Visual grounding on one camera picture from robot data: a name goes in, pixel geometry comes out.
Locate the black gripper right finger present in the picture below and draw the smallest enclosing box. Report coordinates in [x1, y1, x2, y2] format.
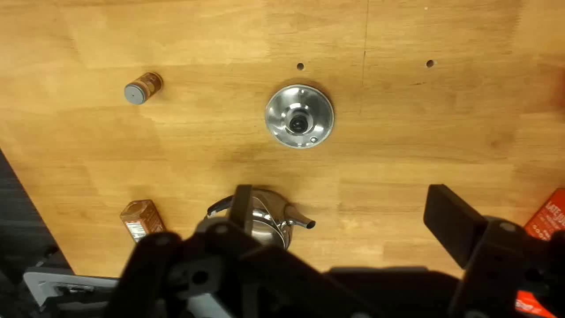
[422, 183, 565, 318]

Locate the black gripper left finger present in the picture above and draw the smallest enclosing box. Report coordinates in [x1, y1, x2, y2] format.
[104, 184, 378, 318]

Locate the silver teapot lid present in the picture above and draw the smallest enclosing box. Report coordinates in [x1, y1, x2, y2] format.
[263, 84, 337, 151]

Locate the silver metal teapot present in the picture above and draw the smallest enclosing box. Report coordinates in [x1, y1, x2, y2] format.
[192, 186, 318, 253]

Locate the orange cracker box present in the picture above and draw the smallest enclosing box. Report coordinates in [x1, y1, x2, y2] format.
[514, 186, 565, 318]

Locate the brown spice jar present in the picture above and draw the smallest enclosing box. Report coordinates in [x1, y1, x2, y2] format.
[118, 199, 168, 244]

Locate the spice jar with grey cap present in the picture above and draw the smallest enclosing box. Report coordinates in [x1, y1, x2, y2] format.
[122, 71, 164, 108]

